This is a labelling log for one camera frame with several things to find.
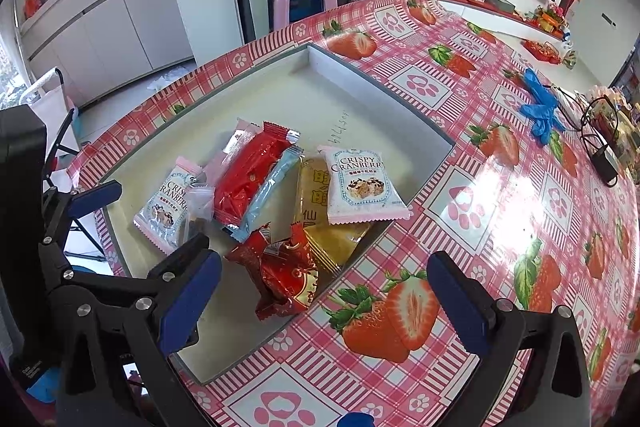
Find white carrier bag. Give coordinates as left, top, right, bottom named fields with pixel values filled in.
left=27, top=67, right=81, bottom=148

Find black power adapter with cable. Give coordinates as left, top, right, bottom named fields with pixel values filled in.
left=550, top=84, right=631, bottom=188

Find red topped console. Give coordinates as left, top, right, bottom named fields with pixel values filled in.
left=437, top=0, right=566, bottom=40

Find pale blue white snack packet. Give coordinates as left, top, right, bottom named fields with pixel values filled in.
left=133, top=164, right=201, bottom=256

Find white snack packet pink border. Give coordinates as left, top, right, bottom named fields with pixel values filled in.
left=316, top=144, right=415, bottom=225

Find light blue snack packet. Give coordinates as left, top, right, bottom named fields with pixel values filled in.
left=231, top=144, right=306, bottom=244

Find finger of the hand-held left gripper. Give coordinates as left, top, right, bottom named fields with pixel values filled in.
left=42, top=179, right=123, bottom=243
left=39, top=234, right=212, bottom=297

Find red snack tray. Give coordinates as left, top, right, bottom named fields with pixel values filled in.
left=521, top=38, right=565, bottom=62

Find white counter cabinet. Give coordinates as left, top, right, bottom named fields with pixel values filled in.
left=15, top=0, right=196, bottom=102

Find long red snack packet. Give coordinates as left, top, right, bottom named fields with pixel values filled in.
left=212, top=121, right=302, bottom=228

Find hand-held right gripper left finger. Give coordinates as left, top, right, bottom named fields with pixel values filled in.
left=55, top=249, right=223, bottom=427

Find flower arrangement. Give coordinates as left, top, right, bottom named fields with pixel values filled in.
left=532, top=4, right=571, bottom=38

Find strawberry print tablecloth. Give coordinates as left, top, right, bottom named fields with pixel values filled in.
left=65, top=0, right=640, bottom=427

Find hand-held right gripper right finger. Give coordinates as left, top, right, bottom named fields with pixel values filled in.
left=426, top=251, right=593, bottom=427

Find blue disposable gloves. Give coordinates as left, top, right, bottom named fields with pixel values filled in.
left=517, top=68, right=568, bottom=148

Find cluttered side table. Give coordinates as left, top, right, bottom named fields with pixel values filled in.
left=585, top=84, right=640, bottom=178

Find grey shallow cardboard box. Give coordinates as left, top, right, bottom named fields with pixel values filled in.
left=95, top=41, right=457, bottom=385

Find small dark snack packet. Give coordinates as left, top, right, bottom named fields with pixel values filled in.
left=181, top=184, right=217, bottom=248

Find person's left hand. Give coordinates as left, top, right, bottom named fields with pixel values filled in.
left=26, top=369, right=62, bottom=404

